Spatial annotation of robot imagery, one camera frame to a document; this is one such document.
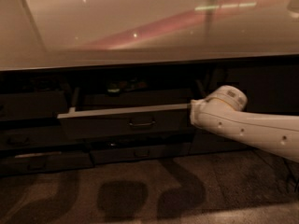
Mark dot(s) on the dark drawer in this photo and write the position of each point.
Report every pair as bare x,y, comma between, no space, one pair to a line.
99,115
31,105
49,136
139,153
45,163

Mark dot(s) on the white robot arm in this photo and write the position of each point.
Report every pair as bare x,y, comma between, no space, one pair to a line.
221,113

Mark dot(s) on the items inside top drawer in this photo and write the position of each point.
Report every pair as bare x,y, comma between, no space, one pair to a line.
120,86

